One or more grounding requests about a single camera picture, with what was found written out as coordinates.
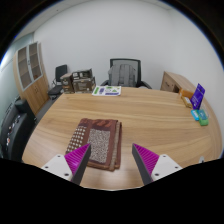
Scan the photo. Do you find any low wooden sideboard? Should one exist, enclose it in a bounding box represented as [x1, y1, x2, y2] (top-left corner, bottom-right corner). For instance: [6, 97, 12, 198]
[160, 70, 198, 95]

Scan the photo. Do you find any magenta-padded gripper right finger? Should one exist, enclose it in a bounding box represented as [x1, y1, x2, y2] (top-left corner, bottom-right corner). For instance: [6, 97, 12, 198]
[131, 143, 183, 186]

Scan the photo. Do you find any black visitor chair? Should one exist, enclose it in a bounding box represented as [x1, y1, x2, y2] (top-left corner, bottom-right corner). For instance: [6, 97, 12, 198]
[47, 64, 69, 101]

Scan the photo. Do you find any tall brown cardboard box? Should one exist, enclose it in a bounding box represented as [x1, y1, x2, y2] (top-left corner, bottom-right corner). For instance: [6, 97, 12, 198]
[60, 72, 75, 95]

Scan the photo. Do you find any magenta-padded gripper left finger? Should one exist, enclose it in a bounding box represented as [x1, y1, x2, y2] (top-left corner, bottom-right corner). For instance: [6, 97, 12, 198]
[40, 142, 92, 186]

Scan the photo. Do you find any purple sign card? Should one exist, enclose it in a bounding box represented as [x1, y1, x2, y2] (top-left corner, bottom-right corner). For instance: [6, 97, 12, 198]
[190, 83, 207, 111]

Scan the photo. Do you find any tall wooden glass-door cabinet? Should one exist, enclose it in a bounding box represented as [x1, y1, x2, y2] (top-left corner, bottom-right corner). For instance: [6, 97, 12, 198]
[12, 41, 51, 116]

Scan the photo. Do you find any white printed paper sheet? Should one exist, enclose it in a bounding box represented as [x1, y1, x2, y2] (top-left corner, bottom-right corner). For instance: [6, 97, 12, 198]
[91, 85, 123, 98]

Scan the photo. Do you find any small green box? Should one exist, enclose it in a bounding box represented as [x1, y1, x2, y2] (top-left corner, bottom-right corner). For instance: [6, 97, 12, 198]
[197, 109, 210, 127]

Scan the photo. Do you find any wide dark cardboard box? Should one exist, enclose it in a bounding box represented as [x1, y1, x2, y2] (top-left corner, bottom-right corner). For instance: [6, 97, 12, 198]
[71, 68, 97, 94]

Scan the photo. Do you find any brown patterned towel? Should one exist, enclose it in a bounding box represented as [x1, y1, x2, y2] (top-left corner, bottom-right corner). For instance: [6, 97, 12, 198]
[64, 117, 123, 172]

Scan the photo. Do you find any small blue box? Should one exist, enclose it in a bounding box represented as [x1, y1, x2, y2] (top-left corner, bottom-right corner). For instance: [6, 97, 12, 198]
[190, 109, 201, 122]

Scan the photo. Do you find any black leather sofa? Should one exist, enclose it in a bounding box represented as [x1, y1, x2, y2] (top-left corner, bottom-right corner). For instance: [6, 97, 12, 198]
[0, 99, 37, 163]

